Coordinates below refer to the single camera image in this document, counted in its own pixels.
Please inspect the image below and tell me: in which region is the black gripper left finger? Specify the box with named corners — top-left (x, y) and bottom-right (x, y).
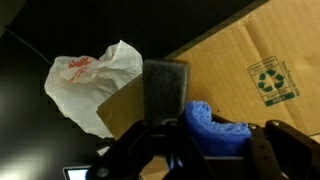
top-left (84, 117), bottom-right (218, 180)

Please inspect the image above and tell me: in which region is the large cardboard box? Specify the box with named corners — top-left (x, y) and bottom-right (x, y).
top-left (95, 0), bottom-right (320, 180)

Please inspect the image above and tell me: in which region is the dark grey felt eraser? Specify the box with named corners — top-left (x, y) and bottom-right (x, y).
top-left (142, 58), bottom-right (191, 126)

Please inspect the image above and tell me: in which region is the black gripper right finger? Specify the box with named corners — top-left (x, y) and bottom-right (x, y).
top-left (245, 119), bottom-right (320, 180)

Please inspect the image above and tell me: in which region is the small white-screen tablet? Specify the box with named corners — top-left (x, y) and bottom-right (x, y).
top-left (62, 165), bottom-right (93, 180)

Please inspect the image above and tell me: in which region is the white plastic bag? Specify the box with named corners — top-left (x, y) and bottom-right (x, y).
top-left (43, 39), bottom-right (145, 139)

